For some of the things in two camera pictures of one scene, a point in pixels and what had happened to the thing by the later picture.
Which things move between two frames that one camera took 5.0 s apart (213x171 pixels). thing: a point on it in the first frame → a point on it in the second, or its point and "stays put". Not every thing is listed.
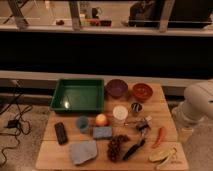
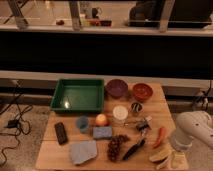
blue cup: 82,123 stays put
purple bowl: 117,88 stays put
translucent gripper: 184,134 → 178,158
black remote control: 61,133 stays put
